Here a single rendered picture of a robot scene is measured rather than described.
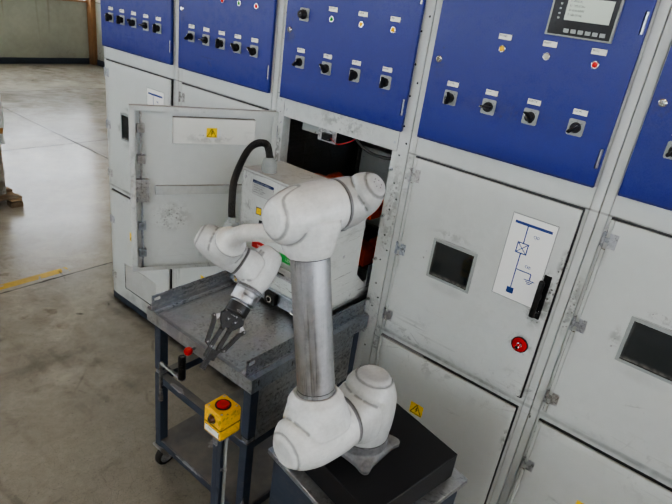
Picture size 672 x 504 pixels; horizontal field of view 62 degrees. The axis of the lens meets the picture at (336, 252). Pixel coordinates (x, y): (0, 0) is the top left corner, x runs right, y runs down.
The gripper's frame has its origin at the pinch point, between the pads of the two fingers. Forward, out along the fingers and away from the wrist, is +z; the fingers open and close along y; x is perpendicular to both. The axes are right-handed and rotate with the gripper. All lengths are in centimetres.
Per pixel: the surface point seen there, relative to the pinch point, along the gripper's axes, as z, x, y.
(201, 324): -10.4, 41.8, -1.7
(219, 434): 17.5, -7.7, 13.7
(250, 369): -4.0, 11.0, 16.7
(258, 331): -18.7, 34.5, 17.8
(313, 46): -124, 18, -25
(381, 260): -68, 23, 45
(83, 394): 46, 147, -21
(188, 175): -63, 64, -38
